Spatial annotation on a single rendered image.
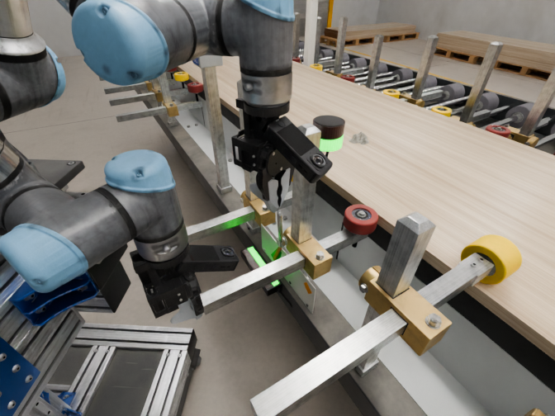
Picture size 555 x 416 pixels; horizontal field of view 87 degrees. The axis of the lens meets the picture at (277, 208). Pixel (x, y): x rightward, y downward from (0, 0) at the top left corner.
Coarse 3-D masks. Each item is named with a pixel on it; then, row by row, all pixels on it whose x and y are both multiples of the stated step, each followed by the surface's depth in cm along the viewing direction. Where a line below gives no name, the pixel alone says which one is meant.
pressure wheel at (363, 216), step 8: (352, 208) 73; (360, 208) 73; (368, 208) 73; (344, 216) 71; (352, 216) 70; (360, 216) 70; (368, 216) 71; (376, 216) 70; (344, 224) 72; (352, 224) 69; (360, 224) 68; (368, 224) 68; (376, 224) 70; (352, 232) 71; (360, 232) 70; (368, 232) 70
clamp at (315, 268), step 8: (288, 232) 72; (288, 240) 71; (312, 240) 69; (288, 248) 72; (296, 248) 68; (304, 248) 67; (312, 248) 67; (320, 248) 67; (304, 256) 66; (312, 256) 65; (328, 256) 65; (312, 264) 64; (320, 264) 64; (328, 264) 66; (312, 272) 65; (320, 272) 66
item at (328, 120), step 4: (320, 116) 56; (324, 116) 56; (328, 116) 56; (332, 116) 56; (336, 116) 56; (316, 120) 55; (320, 120) 55; (324, 120) 55; (328, 120) 55; (332, 120) 55; (336, 120) 55; (340, 120) 55; (320, 124) 53; (324, 124) 53; (328, 124) 53; (332, 124) 53; (336, 124) 53; (340, 124) 53; (328, 152) 59
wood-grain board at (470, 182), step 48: (336, 96) 142; (384, 96) 142; (384, 144) 101; (432, 144) 101; (480, 144) 101; (384, 192) 79; (432, 192) 79; (480, 192) 79; (528, 192) 79; (432, 240) 65; (528, 240) 65; (480, 288) 55; (528, 288) 55; (528, 336) 50
